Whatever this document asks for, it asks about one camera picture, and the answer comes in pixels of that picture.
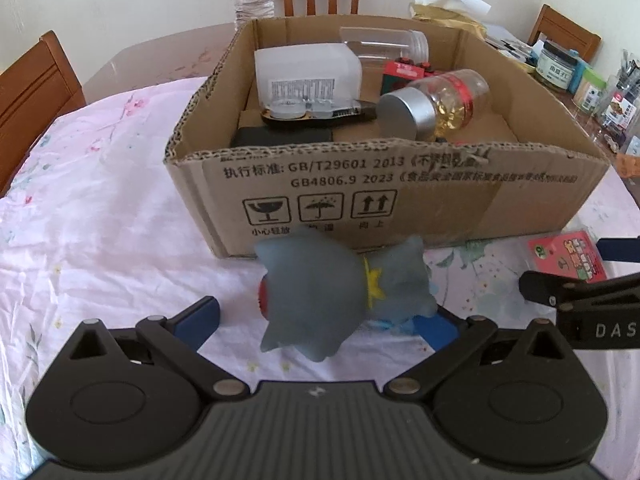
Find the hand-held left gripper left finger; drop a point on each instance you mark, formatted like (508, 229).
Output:
(200, 317)

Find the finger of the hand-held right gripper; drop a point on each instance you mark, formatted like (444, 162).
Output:
(620, 250)
(550, 285)

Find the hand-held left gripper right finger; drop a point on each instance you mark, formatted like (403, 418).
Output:
(436, 331)

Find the grey plush toy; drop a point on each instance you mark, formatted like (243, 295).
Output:
(320, 285)

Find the cardboard box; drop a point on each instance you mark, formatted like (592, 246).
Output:
(425, 195)

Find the black square box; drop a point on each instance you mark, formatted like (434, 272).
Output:
(285, 136)

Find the capsule bottle with silver lid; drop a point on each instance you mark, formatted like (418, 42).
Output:
(405, 112)

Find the dark oblong case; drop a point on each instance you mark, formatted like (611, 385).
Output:
(345, 114)

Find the red plastic toy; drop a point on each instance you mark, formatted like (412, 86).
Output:
(400, 71)

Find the red card packet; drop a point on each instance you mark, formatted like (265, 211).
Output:
(565, 255)

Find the orange object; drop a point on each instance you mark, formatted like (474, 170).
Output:
(629, 165)

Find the floral pink tablecloth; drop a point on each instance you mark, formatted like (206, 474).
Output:
(100, 210)

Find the dark-lidded glass jar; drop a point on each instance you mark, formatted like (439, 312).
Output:
(555, 65)

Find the white plastic container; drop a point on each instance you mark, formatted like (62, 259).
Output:
(310, 67)

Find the yellow crinkled packet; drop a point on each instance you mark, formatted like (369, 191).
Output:
(450, 20)

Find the clear plastic jar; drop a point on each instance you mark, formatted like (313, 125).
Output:
(380, 40)

